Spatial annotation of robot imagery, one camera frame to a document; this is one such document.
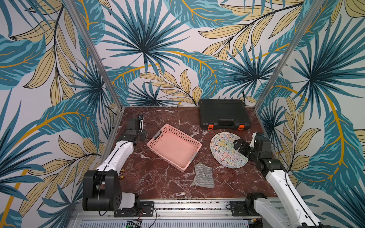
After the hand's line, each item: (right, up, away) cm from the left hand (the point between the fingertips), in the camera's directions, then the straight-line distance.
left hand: (138, 132), depth 88 cm
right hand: (+60, -6, -7) cm, 61 cm away
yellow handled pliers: (-8, -26, -4) cm, 27 cm away
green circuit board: (+1, -46, -16) cm, 49 cm away
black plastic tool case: (+53, +13, +21) cm, 58 cm away
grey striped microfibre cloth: (+39, -24, -8) cm, 47 cm away
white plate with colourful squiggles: (+55, -13, +7) cm, 56 cm away
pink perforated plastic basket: (+23, -10, +7) cm, 26 cm away
